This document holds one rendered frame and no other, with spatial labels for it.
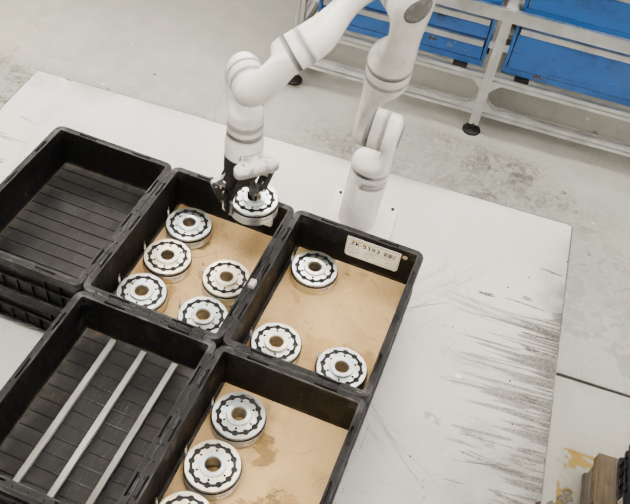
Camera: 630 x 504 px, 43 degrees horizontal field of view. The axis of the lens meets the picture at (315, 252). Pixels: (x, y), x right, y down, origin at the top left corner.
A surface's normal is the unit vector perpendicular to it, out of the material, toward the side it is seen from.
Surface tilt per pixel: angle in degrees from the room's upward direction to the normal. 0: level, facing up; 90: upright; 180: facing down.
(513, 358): 0
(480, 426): 0
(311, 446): 0
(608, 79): 90
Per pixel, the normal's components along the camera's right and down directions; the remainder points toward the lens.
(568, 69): -0.29, 0.69
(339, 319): 0.11, -0.66
